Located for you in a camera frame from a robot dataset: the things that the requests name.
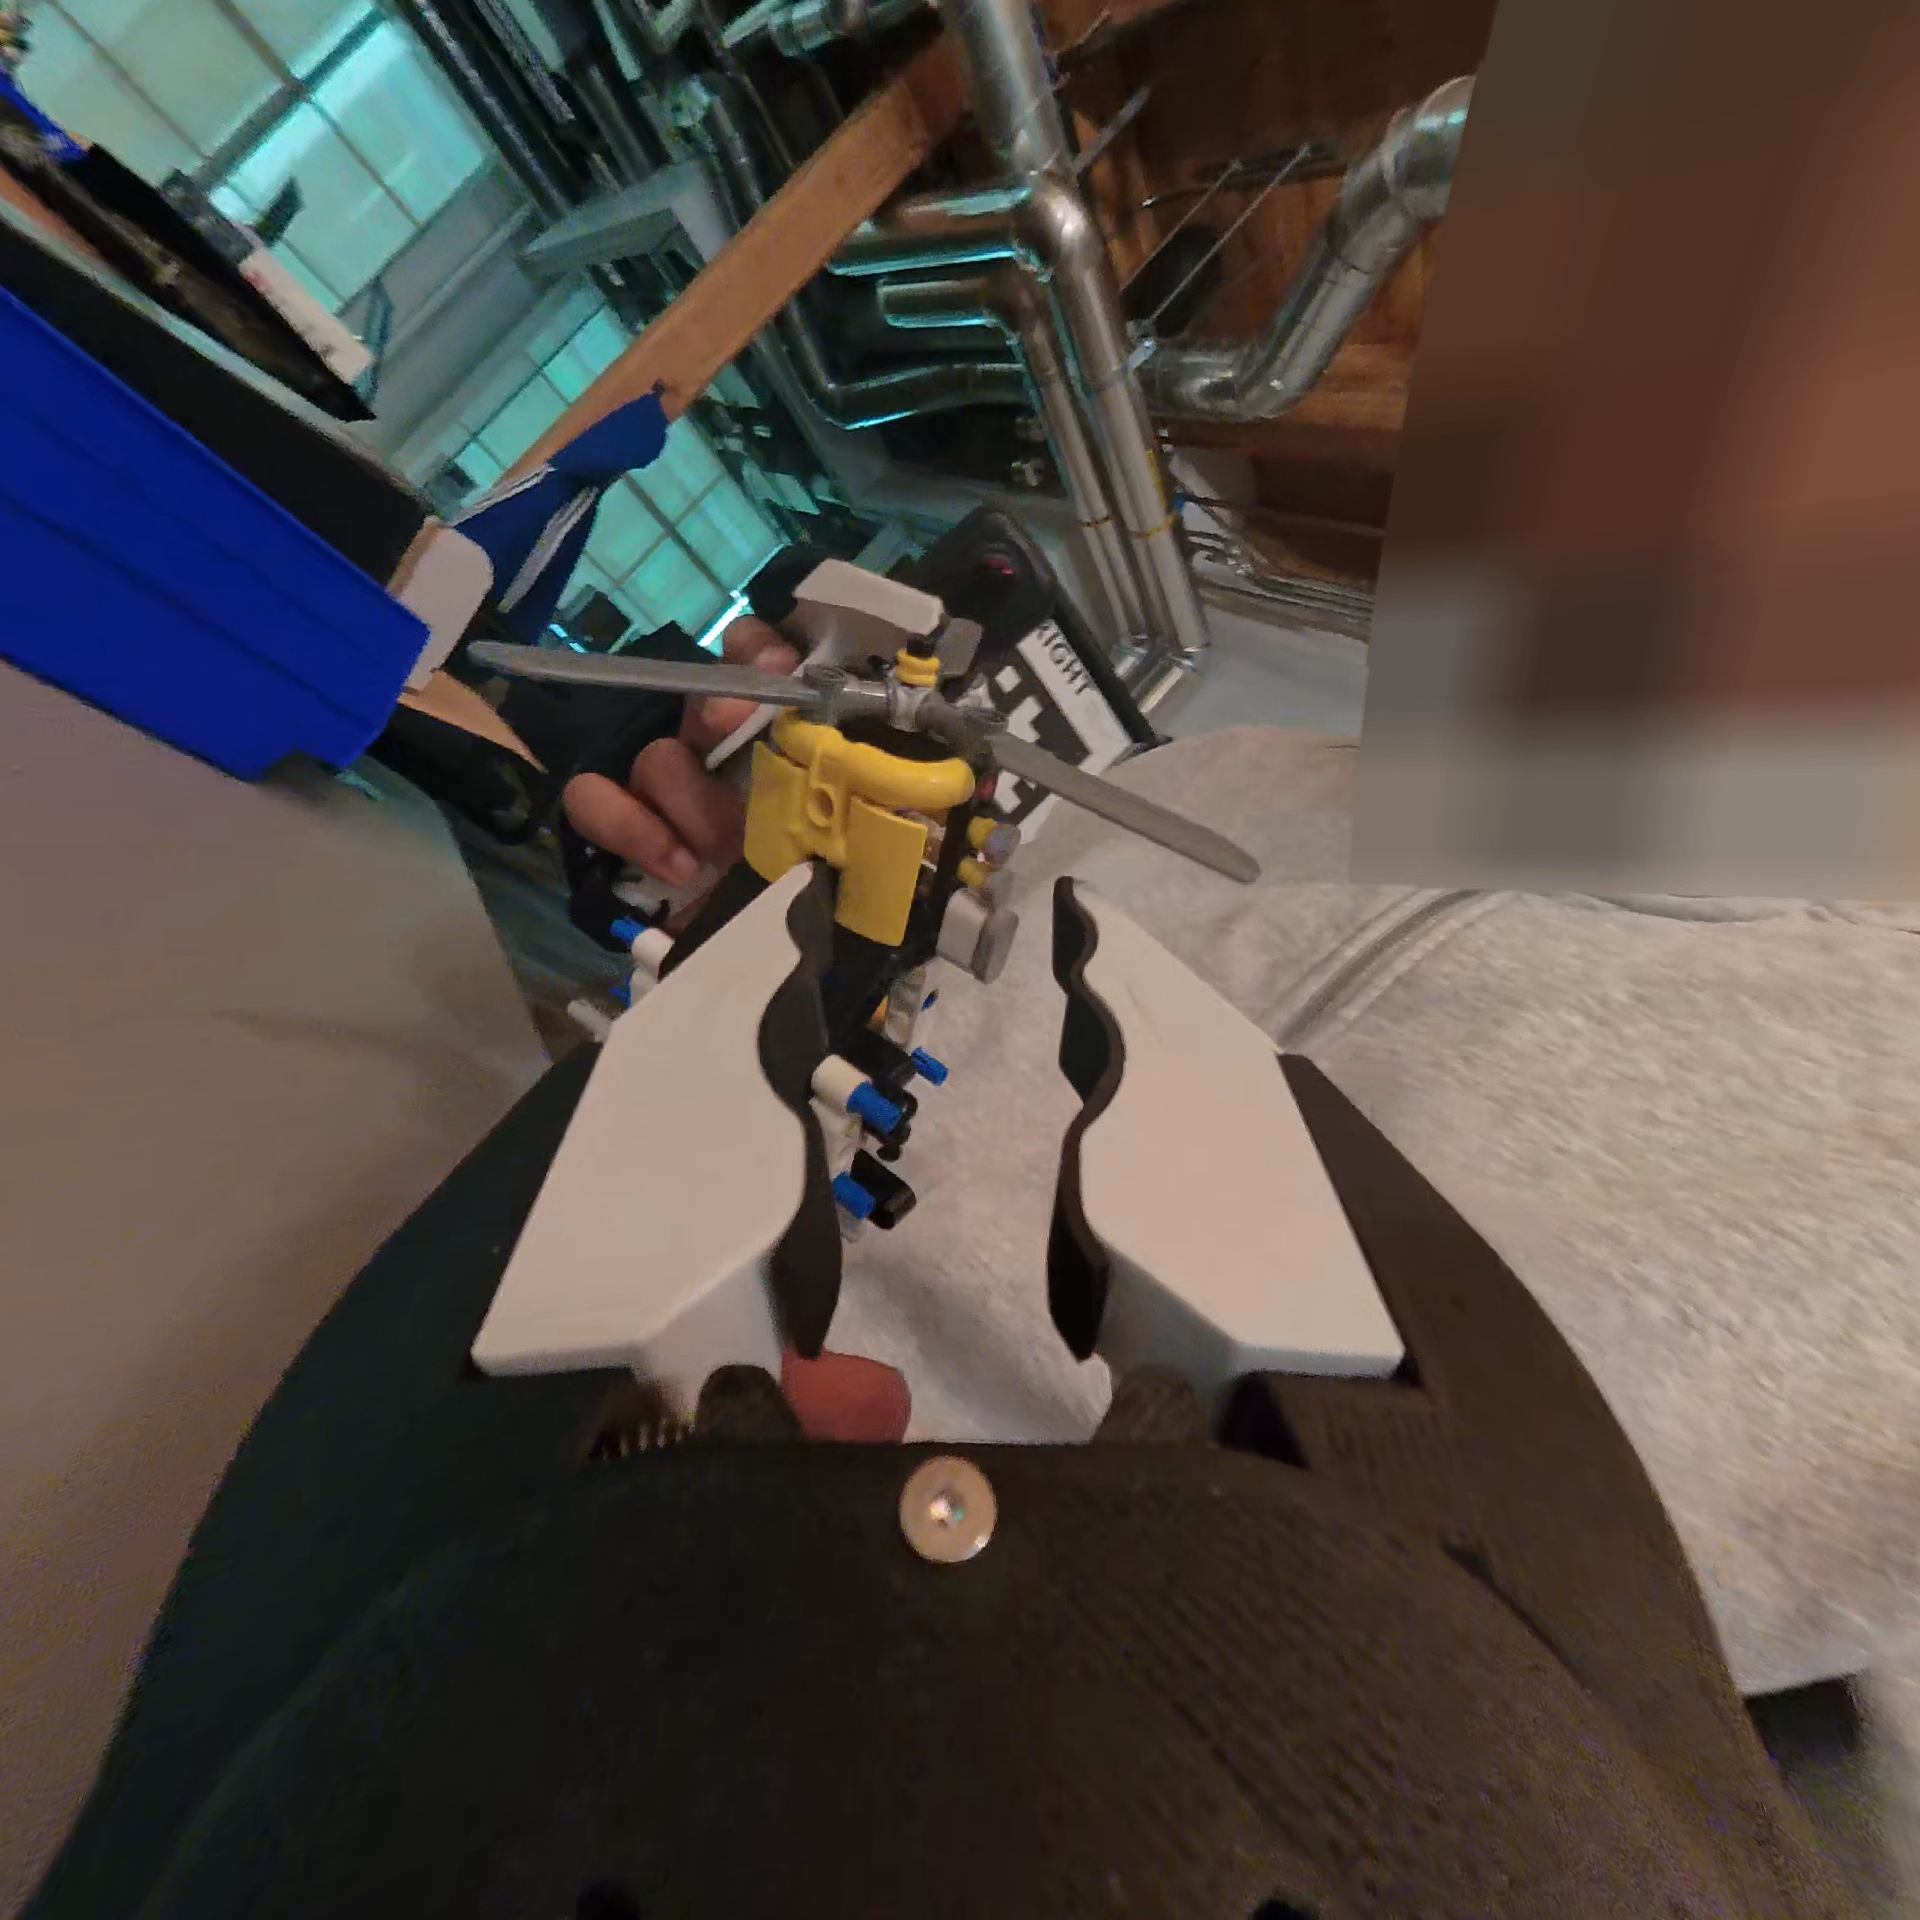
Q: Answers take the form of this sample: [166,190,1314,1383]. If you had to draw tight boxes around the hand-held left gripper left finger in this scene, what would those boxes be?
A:
[471,861,844,1381]

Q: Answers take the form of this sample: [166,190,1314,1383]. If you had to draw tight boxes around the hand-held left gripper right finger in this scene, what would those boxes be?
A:
[1044,875,1412,1381]

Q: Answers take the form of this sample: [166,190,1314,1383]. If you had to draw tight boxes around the yellow black lego helicopter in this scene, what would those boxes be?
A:
[467,636,1261,1234]

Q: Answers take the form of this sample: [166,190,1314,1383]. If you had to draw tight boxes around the person's right hand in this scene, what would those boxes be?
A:
[562,612,812,890]

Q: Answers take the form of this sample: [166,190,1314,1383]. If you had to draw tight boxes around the person's grey sweatshirt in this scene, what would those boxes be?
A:
[839,719,1920,1704]

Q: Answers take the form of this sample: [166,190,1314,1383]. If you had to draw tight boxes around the wooden ceiling beam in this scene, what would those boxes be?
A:
[554,30,984,469]

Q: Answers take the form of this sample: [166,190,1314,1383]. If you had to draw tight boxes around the silver ventilation pipe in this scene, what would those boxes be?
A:
[839,0,1216,699]

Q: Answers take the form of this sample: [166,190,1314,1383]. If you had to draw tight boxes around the blue plastic bin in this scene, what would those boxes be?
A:
[0,284,433,781]

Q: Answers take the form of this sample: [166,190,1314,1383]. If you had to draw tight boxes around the silver elbow ventilation duct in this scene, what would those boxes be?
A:
[1155,74,1479,424]

